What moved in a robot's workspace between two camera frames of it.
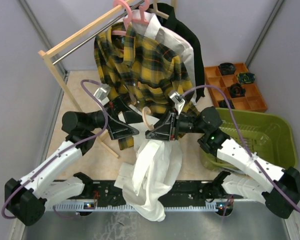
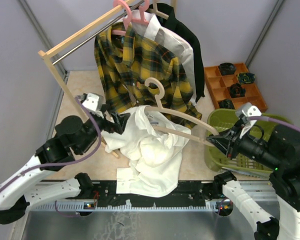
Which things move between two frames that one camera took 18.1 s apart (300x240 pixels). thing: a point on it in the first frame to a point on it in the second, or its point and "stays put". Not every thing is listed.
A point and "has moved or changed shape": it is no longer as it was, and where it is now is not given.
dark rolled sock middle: (236, 90) stays put
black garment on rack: (173, 24) stays put
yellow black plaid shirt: (142, 71) stays put
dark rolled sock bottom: (222, 103) stays put
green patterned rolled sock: (245, 77) stays put
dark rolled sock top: (227, 68) stays put
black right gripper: (166, 131) to (228, 145)
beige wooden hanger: (146, 110) has moved or changed shape
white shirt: (152, 170) has moved or changed shape
